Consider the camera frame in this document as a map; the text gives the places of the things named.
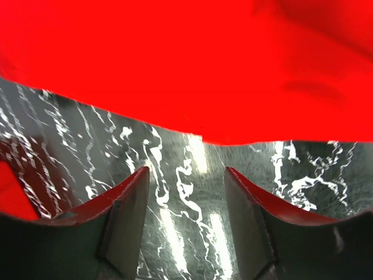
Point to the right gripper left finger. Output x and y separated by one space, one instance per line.
99 239

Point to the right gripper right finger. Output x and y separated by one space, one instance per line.
274 239

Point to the red t shirt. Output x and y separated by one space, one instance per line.
233 72

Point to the red plastic bin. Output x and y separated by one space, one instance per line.
14 201

